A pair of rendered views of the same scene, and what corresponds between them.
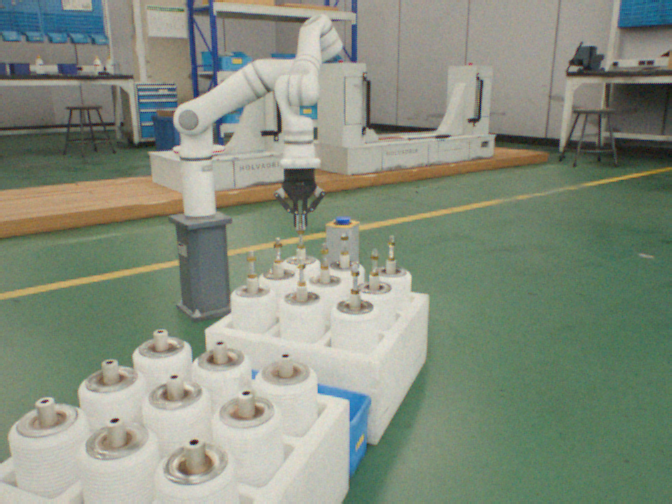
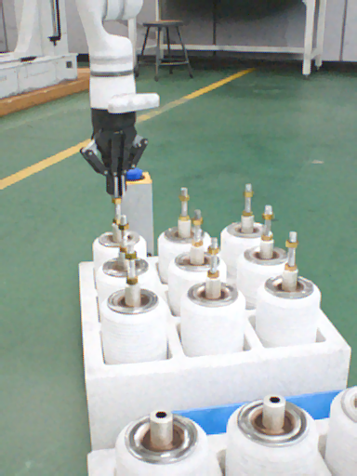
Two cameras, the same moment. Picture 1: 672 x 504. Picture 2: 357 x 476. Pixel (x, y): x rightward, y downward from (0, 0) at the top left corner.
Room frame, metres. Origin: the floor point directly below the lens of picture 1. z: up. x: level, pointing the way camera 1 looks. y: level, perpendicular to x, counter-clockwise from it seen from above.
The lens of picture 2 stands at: (0.47, 0.54, 0.67)
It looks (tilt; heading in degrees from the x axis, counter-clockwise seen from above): 22 degrees down; 327
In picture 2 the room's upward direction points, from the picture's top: 1 degrees counter-clockwise
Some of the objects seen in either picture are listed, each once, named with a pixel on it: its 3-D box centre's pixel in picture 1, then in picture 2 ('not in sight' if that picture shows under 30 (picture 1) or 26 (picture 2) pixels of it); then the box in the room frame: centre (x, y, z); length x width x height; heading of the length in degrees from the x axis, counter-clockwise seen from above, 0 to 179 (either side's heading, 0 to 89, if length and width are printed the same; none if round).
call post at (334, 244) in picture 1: (342, 278); (135, 249); (1.51, -0.03, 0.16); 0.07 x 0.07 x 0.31; 67
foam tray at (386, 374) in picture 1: (325, 346); (196, 345); (1.22, 0.02, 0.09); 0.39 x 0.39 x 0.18; 67
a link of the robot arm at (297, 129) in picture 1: (294, 109); (104, 25); (1.37, 0.09, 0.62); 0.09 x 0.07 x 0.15; 80
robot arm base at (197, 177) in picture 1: (198, 188); not in sight; (1.66, 0.39, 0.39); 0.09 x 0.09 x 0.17; 36
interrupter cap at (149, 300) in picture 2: (252, 291); (133, 301); (1.16, 0.17, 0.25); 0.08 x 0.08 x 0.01
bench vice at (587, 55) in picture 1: (586, 57); not in sight; (5.19, -2.20, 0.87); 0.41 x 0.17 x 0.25; 126
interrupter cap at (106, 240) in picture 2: (301, 260); (119, 239); (1.37, 0.08, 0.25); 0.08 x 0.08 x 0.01
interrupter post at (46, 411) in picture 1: (46, 412); not in sight; (0.67, 0.38, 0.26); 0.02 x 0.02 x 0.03
